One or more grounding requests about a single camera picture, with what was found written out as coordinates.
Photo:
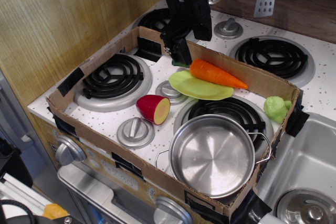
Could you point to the silver front stove knob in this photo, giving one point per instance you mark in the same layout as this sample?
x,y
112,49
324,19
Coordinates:
x,y
135,133

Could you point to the back right stove burner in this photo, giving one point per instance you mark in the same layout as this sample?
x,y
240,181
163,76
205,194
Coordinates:
x,y
280,56

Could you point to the orange toy carrot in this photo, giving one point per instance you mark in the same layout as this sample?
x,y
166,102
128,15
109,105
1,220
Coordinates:
x,y
205,71

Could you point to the silver oven knob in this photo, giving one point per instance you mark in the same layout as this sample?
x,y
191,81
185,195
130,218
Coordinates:
x,y
168,211
68,151

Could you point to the silver oven door handle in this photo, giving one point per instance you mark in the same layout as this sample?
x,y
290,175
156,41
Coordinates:
x,y
103,200

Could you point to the brown cardboard fence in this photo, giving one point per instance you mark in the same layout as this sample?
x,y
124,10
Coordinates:
x,y
260,82

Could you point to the silver left oven knob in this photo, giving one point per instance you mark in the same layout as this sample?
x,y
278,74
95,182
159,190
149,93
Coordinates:
x,y
68,151

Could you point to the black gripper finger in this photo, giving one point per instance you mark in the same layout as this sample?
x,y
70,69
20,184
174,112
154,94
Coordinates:
x,y
202,28
178,50

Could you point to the silver sink drain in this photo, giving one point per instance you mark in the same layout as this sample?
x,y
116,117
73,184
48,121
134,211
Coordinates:
x,y
305,206

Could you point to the front left stove burner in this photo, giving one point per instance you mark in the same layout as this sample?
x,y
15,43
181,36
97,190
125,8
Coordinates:
x,y
115,85

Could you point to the red halved toy fruit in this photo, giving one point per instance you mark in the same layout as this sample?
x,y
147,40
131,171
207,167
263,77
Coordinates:
x,y
154,108

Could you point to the silver middle stove knob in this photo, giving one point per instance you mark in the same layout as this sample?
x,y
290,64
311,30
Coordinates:
x,y
165,89

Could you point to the hanging silver slotted spatula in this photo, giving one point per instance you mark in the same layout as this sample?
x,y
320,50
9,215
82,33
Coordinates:
x,y
264,8

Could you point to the silver stove knob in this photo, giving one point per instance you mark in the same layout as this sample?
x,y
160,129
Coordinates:
x,y
229,29
165,89
135,133

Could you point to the silver back stove knob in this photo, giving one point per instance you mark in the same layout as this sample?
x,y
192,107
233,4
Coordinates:
x,y
229,29

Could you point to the stove burner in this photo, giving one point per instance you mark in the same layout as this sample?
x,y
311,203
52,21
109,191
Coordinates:
x,y
115,85
162,20
280,56
244,112

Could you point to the silver right oven knob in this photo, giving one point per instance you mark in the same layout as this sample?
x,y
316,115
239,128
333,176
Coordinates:
x,y
168,211

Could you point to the front right stove burner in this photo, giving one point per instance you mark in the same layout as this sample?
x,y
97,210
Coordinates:
x,y
244,112

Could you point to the silver metal pot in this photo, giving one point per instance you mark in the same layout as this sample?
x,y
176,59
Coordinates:
x,y
214,155

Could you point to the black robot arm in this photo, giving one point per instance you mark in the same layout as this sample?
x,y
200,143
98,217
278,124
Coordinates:
x,y
186,16

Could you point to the back left stove burner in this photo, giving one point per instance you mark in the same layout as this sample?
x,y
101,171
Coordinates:
x,y
162,20

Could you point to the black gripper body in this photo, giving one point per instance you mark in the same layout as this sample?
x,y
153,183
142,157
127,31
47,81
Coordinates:
x,y
196,8

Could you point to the stainless steel sink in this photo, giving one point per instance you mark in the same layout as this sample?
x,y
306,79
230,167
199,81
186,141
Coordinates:
x,y
304,161

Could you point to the green toy lettuce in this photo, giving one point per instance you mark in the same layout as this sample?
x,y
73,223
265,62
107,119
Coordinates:
x,y
276,108

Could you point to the light green plastic plate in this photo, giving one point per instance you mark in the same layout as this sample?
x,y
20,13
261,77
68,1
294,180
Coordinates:
x,y
191,86

